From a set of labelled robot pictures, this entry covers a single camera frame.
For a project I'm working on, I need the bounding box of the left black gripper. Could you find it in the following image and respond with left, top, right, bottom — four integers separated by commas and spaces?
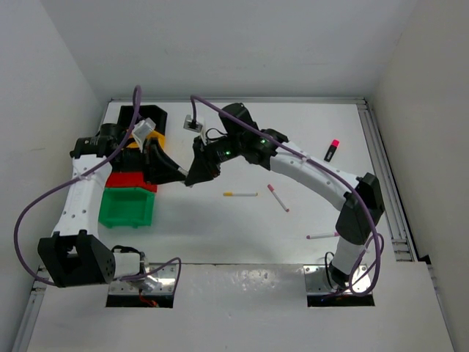
111, 137, 185, 184

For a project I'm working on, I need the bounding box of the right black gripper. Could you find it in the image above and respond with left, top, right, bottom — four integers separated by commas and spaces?
185, 134, 243, 185

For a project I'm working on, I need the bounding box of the white eraser block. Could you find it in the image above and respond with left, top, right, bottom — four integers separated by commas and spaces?
178, 167, 188, 177

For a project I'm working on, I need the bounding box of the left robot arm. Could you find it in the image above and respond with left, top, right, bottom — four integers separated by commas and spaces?
37, 123, 151, 287

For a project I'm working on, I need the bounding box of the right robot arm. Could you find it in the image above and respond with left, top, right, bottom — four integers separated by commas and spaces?
185, 103, 385, 290

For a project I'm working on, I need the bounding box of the red storage bin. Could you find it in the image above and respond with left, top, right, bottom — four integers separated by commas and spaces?
106, 172, 158, 193

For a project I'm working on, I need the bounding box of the white pen yellow cap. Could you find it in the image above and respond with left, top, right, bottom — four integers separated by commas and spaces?
223, 192, 259, 197

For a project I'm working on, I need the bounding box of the yellow storage bin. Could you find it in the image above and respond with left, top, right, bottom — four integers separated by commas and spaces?
125, 130, 166, 150

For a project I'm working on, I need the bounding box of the green storage bin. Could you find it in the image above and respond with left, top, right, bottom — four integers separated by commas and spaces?
98, 188, 155, 228

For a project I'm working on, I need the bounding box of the black storage bin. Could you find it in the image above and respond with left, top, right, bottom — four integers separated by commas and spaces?
117, 105, 168, 135

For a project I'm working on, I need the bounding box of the white pen pink cap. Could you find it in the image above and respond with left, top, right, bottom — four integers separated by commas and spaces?
267, 184, 289, 213

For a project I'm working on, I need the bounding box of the pink black highlighter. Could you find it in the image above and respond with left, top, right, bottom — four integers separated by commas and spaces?
324, 139, 340, 162

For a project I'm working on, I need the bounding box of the white pen purple cap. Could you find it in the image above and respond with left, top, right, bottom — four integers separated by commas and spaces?
306, 232, 339, 240

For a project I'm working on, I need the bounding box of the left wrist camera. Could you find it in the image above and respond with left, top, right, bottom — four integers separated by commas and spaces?
132, 118, 156, 150

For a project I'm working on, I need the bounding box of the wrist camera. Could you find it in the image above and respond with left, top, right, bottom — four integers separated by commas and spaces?
183, 114, 205, 133
132, 118, 156, 150

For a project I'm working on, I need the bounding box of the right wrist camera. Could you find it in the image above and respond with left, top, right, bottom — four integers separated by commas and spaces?
183, 114, 205, 133

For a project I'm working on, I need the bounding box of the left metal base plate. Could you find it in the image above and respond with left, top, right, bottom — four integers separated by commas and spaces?
108, 264, 178, 296

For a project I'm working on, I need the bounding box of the metal base plate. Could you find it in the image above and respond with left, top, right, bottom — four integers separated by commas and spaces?
108, 264, 178, 296
303, 264, 371, 296

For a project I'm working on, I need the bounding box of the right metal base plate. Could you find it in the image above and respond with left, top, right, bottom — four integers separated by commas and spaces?
303, 264, 371, 296

